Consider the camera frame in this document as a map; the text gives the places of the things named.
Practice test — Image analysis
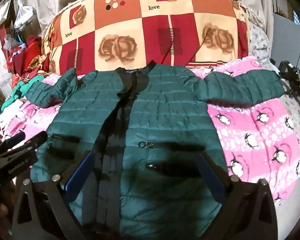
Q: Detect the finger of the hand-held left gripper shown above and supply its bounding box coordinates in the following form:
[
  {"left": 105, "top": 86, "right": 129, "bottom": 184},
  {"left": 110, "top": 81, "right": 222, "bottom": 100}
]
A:
[
  {"left": 12, "top": 132, "right": 48, "bottom": 154},
  {"left": 0, "top": 131, "right": 26, "bottom": 151}
]

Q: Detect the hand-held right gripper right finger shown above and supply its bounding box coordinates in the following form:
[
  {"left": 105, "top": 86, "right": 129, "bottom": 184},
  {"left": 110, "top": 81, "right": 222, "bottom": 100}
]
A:
[{"left": 195, "top": 152, "right": 278, "bottom": 240}]

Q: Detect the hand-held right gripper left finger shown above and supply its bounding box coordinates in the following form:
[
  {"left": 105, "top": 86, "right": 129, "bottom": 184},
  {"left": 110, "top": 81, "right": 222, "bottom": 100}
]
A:
[{"left": 11, "top": 151, "right": 95, "bottom": 240}]

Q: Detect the dark green puffer jacket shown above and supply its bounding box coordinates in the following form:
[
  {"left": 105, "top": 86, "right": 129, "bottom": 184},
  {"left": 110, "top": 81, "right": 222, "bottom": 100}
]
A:
[{"left": 25, "top": 60, "right": 285, "bottom": 240}]

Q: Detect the red clothes pile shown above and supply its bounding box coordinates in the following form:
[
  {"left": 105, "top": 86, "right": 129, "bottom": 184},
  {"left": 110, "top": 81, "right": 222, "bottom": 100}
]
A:
[{"left": 21, "top": 35, "right": 52, "bottom": 74}]

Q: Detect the teal green cloth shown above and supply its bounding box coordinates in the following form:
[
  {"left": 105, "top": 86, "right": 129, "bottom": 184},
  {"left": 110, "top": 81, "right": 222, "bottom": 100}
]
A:
[{"left": 0, "top": 76, "right": 44, "bottom": 114}]

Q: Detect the pink penguin print blanket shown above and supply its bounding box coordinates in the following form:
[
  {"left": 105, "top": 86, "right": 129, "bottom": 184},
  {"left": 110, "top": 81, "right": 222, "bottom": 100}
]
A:
[{"left": 0, "top": 56, "right": 300, "bottom": 207}]

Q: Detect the clear plastic bag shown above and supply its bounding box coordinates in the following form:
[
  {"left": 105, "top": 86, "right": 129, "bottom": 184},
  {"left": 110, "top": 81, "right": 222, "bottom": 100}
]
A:
[{"left": 14, "top": 5, "right": 39, "bottom": 33}]

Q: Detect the rose print checkered quilt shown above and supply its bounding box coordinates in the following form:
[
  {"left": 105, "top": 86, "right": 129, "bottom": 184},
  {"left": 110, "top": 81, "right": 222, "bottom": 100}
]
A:
[{"left": 41, "top": 0, "right": 250, "bottom": 77}]

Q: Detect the grey panel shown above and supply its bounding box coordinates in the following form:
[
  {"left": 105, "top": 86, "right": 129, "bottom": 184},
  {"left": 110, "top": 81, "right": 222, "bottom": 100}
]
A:
[{"left": 272, "top": 12, "right": 300, "bottom": 64}]

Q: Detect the black metal frame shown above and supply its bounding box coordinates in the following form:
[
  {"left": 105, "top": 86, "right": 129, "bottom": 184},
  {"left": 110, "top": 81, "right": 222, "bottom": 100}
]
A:
[{"left": 269, "top": 59, "right": 300, "bottom": 117}]

